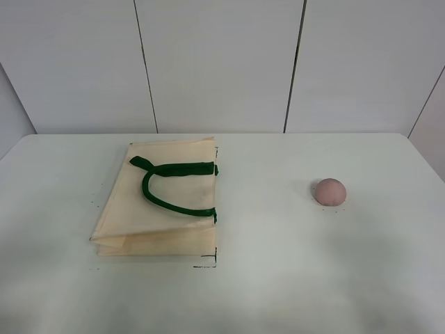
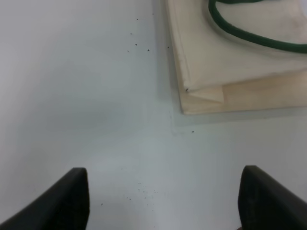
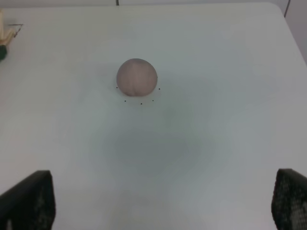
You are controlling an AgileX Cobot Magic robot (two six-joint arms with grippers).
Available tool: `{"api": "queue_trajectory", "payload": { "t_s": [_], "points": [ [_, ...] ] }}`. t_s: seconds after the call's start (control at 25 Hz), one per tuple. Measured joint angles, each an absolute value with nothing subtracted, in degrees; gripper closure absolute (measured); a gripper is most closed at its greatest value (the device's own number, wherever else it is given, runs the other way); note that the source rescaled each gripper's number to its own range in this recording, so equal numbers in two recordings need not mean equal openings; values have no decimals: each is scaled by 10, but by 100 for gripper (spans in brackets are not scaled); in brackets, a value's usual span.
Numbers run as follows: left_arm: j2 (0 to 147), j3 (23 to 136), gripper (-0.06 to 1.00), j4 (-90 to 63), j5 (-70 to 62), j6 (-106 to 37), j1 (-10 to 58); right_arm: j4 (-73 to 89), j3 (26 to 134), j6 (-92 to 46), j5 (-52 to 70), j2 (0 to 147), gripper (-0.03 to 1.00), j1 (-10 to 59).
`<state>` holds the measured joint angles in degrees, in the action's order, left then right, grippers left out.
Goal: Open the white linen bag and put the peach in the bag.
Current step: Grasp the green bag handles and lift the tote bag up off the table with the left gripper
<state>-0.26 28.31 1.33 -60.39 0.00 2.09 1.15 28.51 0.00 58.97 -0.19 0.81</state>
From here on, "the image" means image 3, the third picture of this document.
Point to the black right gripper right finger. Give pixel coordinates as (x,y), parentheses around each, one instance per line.
(289,201)

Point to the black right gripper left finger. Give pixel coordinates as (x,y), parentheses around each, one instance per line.
(30,204)

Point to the pink peach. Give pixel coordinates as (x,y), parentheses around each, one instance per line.
(136,78)

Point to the white linen bag green handles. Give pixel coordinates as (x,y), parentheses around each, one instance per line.
(7,34)

